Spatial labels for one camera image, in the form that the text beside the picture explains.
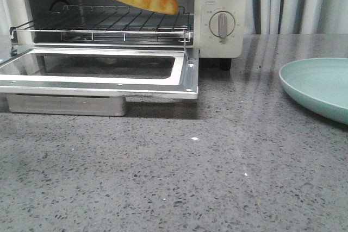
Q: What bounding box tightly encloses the light green plate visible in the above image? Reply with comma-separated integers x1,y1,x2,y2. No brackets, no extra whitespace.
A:
279,58,347,124

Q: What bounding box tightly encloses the metal oven door handle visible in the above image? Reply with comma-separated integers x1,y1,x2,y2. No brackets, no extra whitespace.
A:
5,94,126,117

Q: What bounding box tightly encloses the metal oven wire rack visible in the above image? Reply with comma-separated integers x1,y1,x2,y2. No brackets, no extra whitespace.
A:
10,5,194,46

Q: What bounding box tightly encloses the white toaster oven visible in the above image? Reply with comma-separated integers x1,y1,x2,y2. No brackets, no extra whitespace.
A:
2,0,246,71

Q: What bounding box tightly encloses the lower oven knob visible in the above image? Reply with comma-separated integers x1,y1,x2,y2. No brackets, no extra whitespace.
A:
209,11,235,39

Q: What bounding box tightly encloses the grey curtain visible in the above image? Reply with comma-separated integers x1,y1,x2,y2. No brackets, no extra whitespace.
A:
244,0,347,35

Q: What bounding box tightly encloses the oven glass door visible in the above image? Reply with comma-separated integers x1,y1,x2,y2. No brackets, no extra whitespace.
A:
1,47,198,99

